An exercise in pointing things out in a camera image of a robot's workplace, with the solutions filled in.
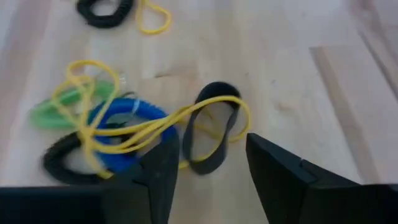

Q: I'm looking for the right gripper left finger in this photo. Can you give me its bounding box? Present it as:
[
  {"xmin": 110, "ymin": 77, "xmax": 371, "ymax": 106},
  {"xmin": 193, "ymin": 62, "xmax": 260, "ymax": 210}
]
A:
[{"xmin": 102, "ymin": 135, "xmax": 180, "ymax": 224}]

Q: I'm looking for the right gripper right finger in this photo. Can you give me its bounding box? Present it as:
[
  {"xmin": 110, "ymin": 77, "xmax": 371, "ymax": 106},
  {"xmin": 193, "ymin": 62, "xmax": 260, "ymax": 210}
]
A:
[{"xmin": 245, "ymin": 133, "xmax": 363, "ymax": 224}]

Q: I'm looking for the blue coil wrist keychain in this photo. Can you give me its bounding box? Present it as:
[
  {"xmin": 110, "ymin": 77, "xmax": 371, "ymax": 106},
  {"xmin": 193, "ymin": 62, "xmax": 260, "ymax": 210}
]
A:
[{"xmin": 88, "ymin": 98, "xmax": 178, "ymax": 174}]

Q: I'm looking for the yellow rubber band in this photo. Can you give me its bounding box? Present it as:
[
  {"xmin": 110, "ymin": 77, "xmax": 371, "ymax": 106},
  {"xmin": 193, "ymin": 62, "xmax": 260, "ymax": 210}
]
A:
[
  {"xmin": 79, "ymin": 95, "xmax": 251, "ymax": 170},
  {"xmin": 51, "ymin": 60, "xmax": 121, "ymax": 180},
  {"xmin": 136, "ymin": 0, "xmax": 172, "ymax": 35}
]

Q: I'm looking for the black coil wrist keychain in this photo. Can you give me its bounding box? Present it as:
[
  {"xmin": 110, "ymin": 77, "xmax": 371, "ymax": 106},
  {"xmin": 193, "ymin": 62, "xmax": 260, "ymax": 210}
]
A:
[
  {"xmin": 42, "ymin": 132, "xmax": 142, "ymax": 185},
  {"xmin": 76, "ymin": 0, "xmax": 134, "ymax": 29}
]

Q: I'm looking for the wide black rubber band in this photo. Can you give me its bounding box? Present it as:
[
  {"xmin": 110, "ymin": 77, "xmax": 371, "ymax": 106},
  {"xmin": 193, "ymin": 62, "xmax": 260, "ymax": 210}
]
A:
[{"xmin": 182, "ymin": 82, "xmax": 242, "ymax": 175}]

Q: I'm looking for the green coil wrist keychain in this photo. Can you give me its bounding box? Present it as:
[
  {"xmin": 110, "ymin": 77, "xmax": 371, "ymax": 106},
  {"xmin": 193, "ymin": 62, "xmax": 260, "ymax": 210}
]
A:
[{"xmin": 29, "ymin": 80, "xmax": 116, "ymax": 130}]

